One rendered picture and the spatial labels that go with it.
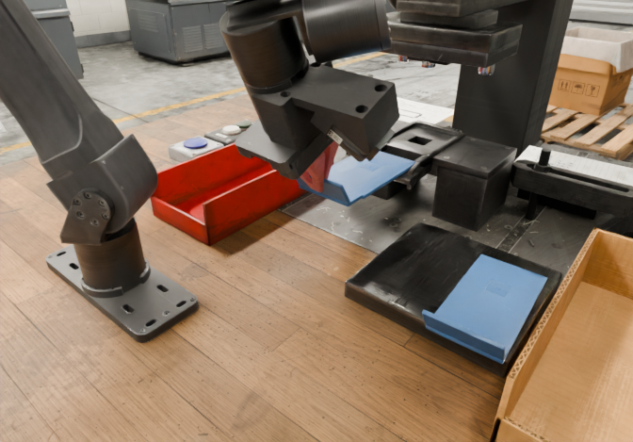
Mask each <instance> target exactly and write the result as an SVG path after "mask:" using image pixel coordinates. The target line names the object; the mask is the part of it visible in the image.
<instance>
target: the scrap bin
mask: <svg viewBox="0 0 633 442"><path fill-rule="evenodd" d="M157 174H158V185H157V188H156V190H155V192H154V194H153V195H152V196H151V197H150V199H151V204H152V209H153V213H154V216H156V217H158V218H159V219H160V220H162V221H165V222H166V223H168V224H170V225H172V226H174V227H175V228H177V229H179V230H181V231H183V232H185V233H186V234H188V235H190V236H192V237H194V238H196V239H198V240H199V241H201V242H202V243H204V244H206V245H208V246H212V245H213V244H215V243H217V242H219V241H221V240H222V239H224V238H226V237H228V236H230V235H231V234H233V233H235V232H237V231H239V230H240V229H242V228H244V227H246V226H248V225H249V224H251V223H253V222H255V221H258V220H259V219H261V218H263V217H265V216H266V215H267V214H269V213H271V212H273V211H275V210H276V209H278V208H280V207H282V206H284V205H286V204H288V203H290V202H292V201H294V200H295V199H297V198H299V197H300V196H302V195H303V194H305V193H307V192H309V191H307V190H305V189H302V188H299V184H298V182H297V180H291V179H288V178H286V177H284V176H281V175H280V173H279V172H278V171H276V170H274V169H272V168H271V166H270V164H269V163H268V162H266V161H265V160H262V159H260V158H258V157H255V156H254V157H253V158H252V159H249V158H247V157H245V156H242V155H241V154H240V153H239V151H238V150H237V148H236V146H235V144H234V143H232V144H229V145H227V146H224V147H221V148H219V149H217V150H214V151H212V152H209V153H207V154H204V155H201V156H197V157H194V158H192V159H190V160H188V161H185V162H182V163H180V164H177V165H174V166H172V167H169V168H167V169H165V170H162V171H160V172H157Z"/></svg>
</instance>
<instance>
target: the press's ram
mask: <svg viewBox="0 0 633 442"><path fill-rule="evenodd" d="M523 1H527V0H397V2H396V11H399V12H396V11H395V12H390V13H386V14H387V16H388V17H389V21H388V27H389V28H390V30H391V32H390V38H392V42H391V46H392V49H387V50H382V51H378V52H381V53H387V54H393V55H398V61H399V62H401V63H407V62H409V61H410V60H416V61H422V65H421V67H422V68H428V69H431V68H433V67H435V64H440V65H448V64H451V63H455V64H462V65H467V66H474V67H479V74H481V75H482V76H489V75H491V74H493V72H494V70H495V64H496V63H497V62H499V61H501V60H504V59H506V58H508V57H511V56H514V55H516V54H517V50H518V45H519V41H520V36H521V31H522V26H523V24H517V23H506V22H497V21H496V20H497V15H498V10H492V8H499V7H503V6H507V5H511V4H515V3H519V2H523Z"/></svg>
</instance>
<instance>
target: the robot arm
mask: <svg viewBox="0 0 633 442"><path fill-rule="evenodd" d="M385 4H386V0H241V1H237V2H234V3H233V4H230V5H226V9H227V11H226V12H225V13H224V14H223V15H222V16H221V18H220V20H219V30H220V32H221V34H222V36H223V38H224V40H225V42H226V45H227V47H228V49H229V51H230V54H231V56H232V58H233V60H234V63H235V65H236V67H237V70H238V72H239V74H240V77H241V79H242V81H243V83H244V86H245V88H246V90H247V92H248V94H249V96H250V98H251V100H252V104H253V106H254V109H255V111H256V113H257V115H258V119H257V120H256V121H255V122H254V123H253V124H252V125H251V126H250V127H249V128H248V129H247V130H246V131H245V132H244V133H243V134H242V135H241V136H240V137H239V138H237V139H236V140H235V146H236V148H237V150H238V151H239V153H240V154H241V155H242V156H245V157H247V158H249V159H252V158H253V157H254V156H255V157H258V158H260V159H262V160H265V161H266V162H268V163H269V164H270V166H271V168H272V169H274V170H276V171H278V172H279V173H280V175H281V176H284V177H286V178H288V179H291V180H296V179H298V178H299V177H300V178H301V179H302V180H303V181H304V182H305V183H306V184H307V185H308V186H309V187H310V188H311V189H313V190H315V191H318V192H322V191H323V181H324V178H325V179H328V177H329V173H330V170H331V166H332V164H333V160H334V157H335V155H336V152H337V149H338V147H339V146H340V147H341V148H343V149H344V150H345V151H346V152H347V153H348V154H350V155H351V156H352V157H353V158H355V159H356V160H357V161H359V162H363V161H364V160H365V159H367V160H368V161H371V160H372V159H373V158H374V156H375V155H376V154H377V153H378V152H379V151H380V150H381V148H382V147H383V146H384V145H385V144H386V142H387V141H388V140H389V139H390V138H392V136H393V135H394V134H395V131H394V130H392V129H391V128H392V126H393V125H394V124H395V123H396V121H397V120H398V119H399V117H400V116H399V110H398V98H397V92H396V85H395V83H394V82H389V81H385V80H381V79H378V78H374V77H370V76H366V75H362V74H355V73H351V72H347V71H343V70H339V69H335V68H334V67H333V63H332V61H334V60H338V59H342V58H347V57H356V56H360V55H364V54H369V53H374V52H378V51H382V50H387V49H392V46H391V42H392V38H390V32H391V30H390V28H389V27H388V21H389V17H388V16H387V14H386V7H385ZM294 16H296V17H297V21H298V24H299V27H300V33H301V35H302V39H303V42H304V45H305V48H306V51H307V52H306V51H304V49H303V46H302V43H301V40H300V34H299V31H298V29H297V25H296V22H295V19H294ZM0 100H1V101H2V102H3V104H4V105H5V106H6V108H7V109H8V111H9V112H10V113H11V115H12V116H13V117H14V119H15V120H16V122H17V123H18V124H19V125H20V126H21V128H22V129H23V131H24V133H25V134H26V136H27V138H28V139H29V141H30V143H31V144H32V146H33V148H34V149H35V151H36V153H37V155H38V160H39V162H40V164H41V165H42V167H43V168H44V169H45V171H46V172H47V173H48V174H49V176H50V177H51V178H52V180H50V181H49V182H48V183H46V186H47V187H48V188H49V189H50V190H51V191H52V192H53V194H54V195H55V196H56V197H57V199H58V200H59V201H60V203H61V204H62V205H63V207H64V208H65V209H66V210H67V212H68V214H67V217H66V220H65V221H64V224H63V227H62V229H61V232H60V235H59V237H60V240H61V243H66V244H72V245H70V246H67V247H65V248H63V249H60V250H58V251H56V252H54V253H51V254H48V255H47V256H46V257H45V260H46V263H47V266H48V268H49V269H50V270H52V271H53V272H54V273H55V274H56V275H58V276H59V277H60V278H61V279H62V280H64V281H65V282H66V283H67V284H68V285H70V286H71V287H72V288H73V289H74V290H76V291H77V292H78V293H79V294H80V295H82V296H83V297H84V298H85V299H86V300H88V301H89V302H90V303H91V304H93V305H94V306H95V307H96V308H97V309H99V310H100V311H101V312H102V313H103V314H105V315H106V316H107V317H108V318H109V319H111V320H112V321H113V322H114V323H116V324H117V325H118V326H119V327H120V328H121V329H123V330H124V331H125V332H126V333H127V334H128V335H130V336H131V337H132V338H134V339H135V340H136V342H139V343H146V342H149V341H151V340H153V339H154V338H156V337H157V336H159V335H161V334H162V333H164V332H165V331H167V330H168V329H170V327H172V326H174V325H175V324H177V323H178V322H180V321H181V320H183V319H185V318H186V317H188V316H189V315H191V314H192V313H194V312H195V311H197V310H198V308H199V305H198V298H197V296H196V295H194V294H193V293H191V292H190V291H188V290H187V289H185V288H184V287H182V286H180V285H179V284H177V283H176V282H174V281H172V280H171V279H170V278H169V277H167V276H166V275H164V274H163V273H161V272H160V271H158V270H156V269H155V268H153V267H152V266H150V264H149V261H148V259H147V258H144V255H143V251H142V247H141V242H140V237H139V233H138V225H137V221H136V218H135V217H134V215H135V214H136V213H137V212H138V211H139V209H140V208H141V207H142V206H143V205H144V204H145V203H146V202H147V200H148V199H149V198H150V197H151V196H152V195H153V194H154V192H155V190H156V188H157V185H158V174H157V171H156V168H155V166H154V163H153V162H152V160H151V159H150V158H149V157H148V155H147V154H146V152H145V151H144V149H143V148H142V146H141V145H140V143H139V142H138V140H137V138H136V137H135V135H134V134H133V133H131V134H129V135H127V136H125V137H124V136H123V134H122V132H121V131H120V129H119V128H118V126H117V125H116V124H115V123H114V122H113V121H112V120H111V119H110V118H109V117H108V116H106V115H105V113H104V112H103V111H102V110H101V109H100V108H99V107H98V106H97V105H96V104H95V102H94V101H93V100H92V99H91V97H90V96H89V94H88V93H87V92H86V90H85V89H84V88H83V86H82V85H81V84H80V82H79V81H78V79H77V78H76V77H75V75H74V74H73V72H72V70H71V69H70V67H69V66H68V64H67V63H66V61H65V60H64V59H63V57H62V56H61V54H60V53H59V51H58V50H57V49H56V47H55V46H54V44H53V43H52V42H51V40H50V39H49V37H48V36H47V34H46V33H45V31H44V30H43V28H42V27H41V25H40V23H39V22H38V21H37V19H36V18H35V16H34V15H33V13H32V12H31V10H30V9H29V7H28V6H27V4H26V3H25V1H24V0H0ZM308 172H309V173H308ZM309 174H310V175H311V177H312V179H311V178H310V176H309ZM128 312H130V313H128Z"/></svg>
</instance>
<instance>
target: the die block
mask: <svg viewBox="0 0 633 442"><path fill-rule="evenodd" d="M384 153H387V154H390V155H394V156H399V157H403V158H406V159H409V160H412V161H414V160H415V159H412V158H409V157H406V156H400V155H397V154H393V153H390V152H386V151H384ZM514 159H515V157H513V158H512V159H511V160H510V161H509V162H508V163H506V164H505V165H504V166H503V167H502V168H501V169H500V170H498V171H497V172H496V173H495V174H494V175H493V176H491V177H490V178H489V179H488V180H485V179H481V178H478V177H475V176H472V175H468V174H465V173H461V172H455V171H453V170H449V169H446V168H442V167H439V166H435V165H432V167H431V172H429V173H428V174H430V175H433V176H437V180H436V187H435V194H434V201H433V208H432V214H431V215H432V216H433V217H435V218H437V219H440V220H443V221H448V222H451V223H453V224H456V225H459V226H461V227H464V228H467V229H469V230H472V231H475V232H477V231H478V230H479V229H480V228H481V227H482V226H483V225H484V224H485V223H486V222H487V221H488V220H489V219H490V218H491V217H492V216H493V215H494V214H495V213H496V212H497V210H498V209H499V208H500V207H501V206H502V205H503V204H505V202H506V198H507V193H508V189H509V184H510V181H511V180H510V174H511V166H512V164H513V163H514ZM406 187H407V185H405V184H402V183H399V182H397V181H394V180H393V181H391V182H390V183H388V184H387V185H385V186H384V187H382V188H380V189H378V190H377V191H375V192H373V193H372V194H371V195H374V196H377V197H379V198H382V199H384V200H389V199H390V198H392V197H393V196H394V195H396V194H397V193H399V192H400V191H402V190H403V189H405V188H406Z"/></svg>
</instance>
